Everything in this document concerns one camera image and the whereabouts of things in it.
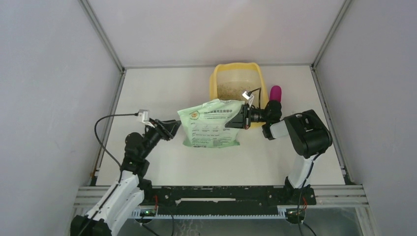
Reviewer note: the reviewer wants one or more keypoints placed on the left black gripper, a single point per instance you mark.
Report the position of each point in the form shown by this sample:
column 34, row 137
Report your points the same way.
column 169, row 128

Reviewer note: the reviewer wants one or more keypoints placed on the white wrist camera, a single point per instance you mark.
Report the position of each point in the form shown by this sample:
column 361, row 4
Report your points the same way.
column 143, row 117
column 249, row 97

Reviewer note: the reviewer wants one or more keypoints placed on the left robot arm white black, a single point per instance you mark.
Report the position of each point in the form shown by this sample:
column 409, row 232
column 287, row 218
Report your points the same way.
column 108, row 216

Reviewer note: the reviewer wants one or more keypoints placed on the scattered clean litter grains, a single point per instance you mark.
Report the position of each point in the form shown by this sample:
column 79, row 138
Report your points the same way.
column 232, row 90

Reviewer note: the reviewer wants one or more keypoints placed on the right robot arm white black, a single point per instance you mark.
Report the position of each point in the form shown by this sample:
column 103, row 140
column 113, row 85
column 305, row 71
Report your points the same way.
column 309, row 136

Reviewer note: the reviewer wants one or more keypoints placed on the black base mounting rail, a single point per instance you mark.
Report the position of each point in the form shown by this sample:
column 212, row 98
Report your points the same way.
column 227, row 199

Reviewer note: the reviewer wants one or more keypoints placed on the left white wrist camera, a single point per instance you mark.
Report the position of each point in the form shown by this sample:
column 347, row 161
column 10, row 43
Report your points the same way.
column 143, row 117

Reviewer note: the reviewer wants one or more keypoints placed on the green cat litter bag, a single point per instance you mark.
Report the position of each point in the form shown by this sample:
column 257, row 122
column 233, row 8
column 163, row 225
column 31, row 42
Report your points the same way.
column 205, row 124

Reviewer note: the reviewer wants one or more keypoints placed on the white slotted cable duct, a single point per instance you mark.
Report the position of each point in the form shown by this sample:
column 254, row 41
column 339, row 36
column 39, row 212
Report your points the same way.
column 139, row 213

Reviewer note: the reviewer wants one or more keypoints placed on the yellow plastic litter box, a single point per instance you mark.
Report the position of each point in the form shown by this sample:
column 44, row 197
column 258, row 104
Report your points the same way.
column 241, row 72

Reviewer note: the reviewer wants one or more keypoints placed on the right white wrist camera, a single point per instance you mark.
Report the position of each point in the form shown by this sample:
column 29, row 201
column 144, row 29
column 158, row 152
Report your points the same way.
column 249, row 97

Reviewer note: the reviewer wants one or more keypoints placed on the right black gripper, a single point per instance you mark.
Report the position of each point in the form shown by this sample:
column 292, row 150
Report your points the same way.
column 242, row 119

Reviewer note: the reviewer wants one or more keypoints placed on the pink plastic litter scoop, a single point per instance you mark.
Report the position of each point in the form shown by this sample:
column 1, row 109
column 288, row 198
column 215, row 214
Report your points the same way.
column 275, row 93

